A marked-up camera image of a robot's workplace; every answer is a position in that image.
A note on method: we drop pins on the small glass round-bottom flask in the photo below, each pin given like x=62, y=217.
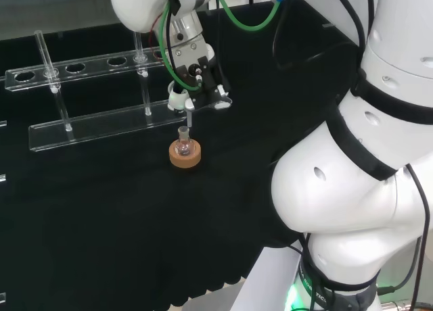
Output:
x=184, y=147

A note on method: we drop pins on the black bench cloth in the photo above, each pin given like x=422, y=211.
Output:
x=101, y=223

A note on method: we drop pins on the pale board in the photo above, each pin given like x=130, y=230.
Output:
x=264, y=277

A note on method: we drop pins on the clear acrylic funnel stand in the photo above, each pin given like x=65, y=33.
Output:
x=101, y=126

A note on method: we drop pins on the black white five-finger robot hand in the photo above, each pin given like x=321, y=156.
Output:
x=209, y=94

